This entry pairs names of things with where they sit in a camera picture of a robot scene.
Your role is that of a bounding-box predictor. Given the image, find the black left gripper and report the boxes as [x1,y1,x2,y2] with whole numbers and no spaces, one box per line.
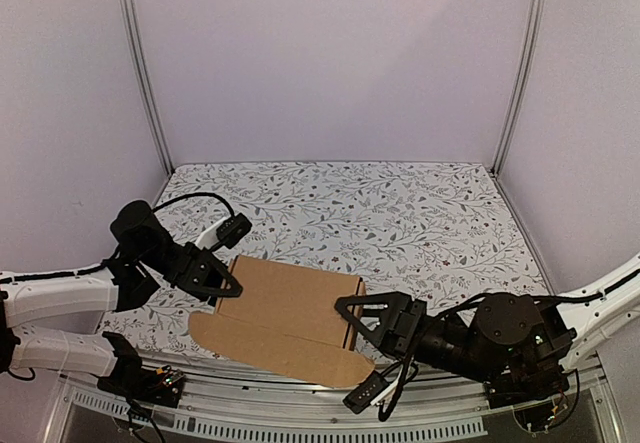
[139,238,256,307]

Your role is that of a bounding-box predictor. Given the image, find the brown cardboard box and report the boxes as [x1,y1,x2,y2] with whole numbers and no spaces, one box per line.
[188,256,375,389]

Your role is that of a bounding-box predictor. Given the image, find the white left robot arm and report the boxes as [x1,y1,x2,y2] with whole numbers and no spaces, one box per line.
[1,244,243,397]

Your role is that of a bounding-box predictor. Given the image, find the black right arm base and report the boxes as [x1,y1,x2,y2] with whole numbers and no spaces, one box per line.
[483,370,569,409]

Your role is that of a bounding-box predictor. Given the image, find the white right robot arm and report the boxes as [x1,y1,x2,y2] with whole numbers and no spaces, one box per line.
[335,257,639,399]

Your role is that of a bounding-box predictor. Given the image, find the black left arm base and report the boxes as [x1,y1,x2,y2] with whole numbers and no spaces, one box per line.
[97,332,186,408]

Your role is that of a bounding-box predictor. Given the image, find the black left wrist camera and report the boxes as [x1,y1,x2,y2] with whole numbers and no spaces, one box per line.
[108,200,254,264]

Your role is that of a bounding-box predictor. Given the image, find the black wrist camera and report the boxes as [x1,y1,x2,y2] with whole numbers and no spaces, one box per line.
[108,200,254,264]
[342,292,546,417]

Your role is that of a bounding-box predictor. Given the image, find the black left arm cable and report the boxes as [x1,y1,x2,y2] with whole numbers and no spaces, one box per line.
[149,191,239,224]

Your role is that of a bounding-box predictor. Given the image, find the aluminium front table rail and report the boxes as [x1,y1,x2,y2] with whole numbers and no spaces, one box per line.
[43,352,633,442]

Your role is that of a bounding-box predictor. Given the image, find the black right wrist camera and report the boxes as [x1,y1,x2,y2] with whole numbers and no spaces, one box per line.
[342,292,546,417]

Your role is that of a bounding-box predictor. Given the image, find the left aluminium frame post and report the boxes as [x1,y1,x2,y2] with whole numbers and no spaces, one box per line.
[119,0,175,177]

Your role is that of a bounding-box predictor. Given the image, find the aluminium frame post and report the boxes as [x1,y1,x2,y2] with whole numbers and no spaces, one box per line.
[119,0,175,177]
[490,0,545,180]

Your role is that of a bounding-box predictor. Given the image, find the right aluminium frame post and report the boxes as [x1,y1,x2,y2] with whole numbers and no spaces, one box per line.
[490,0,545,180]

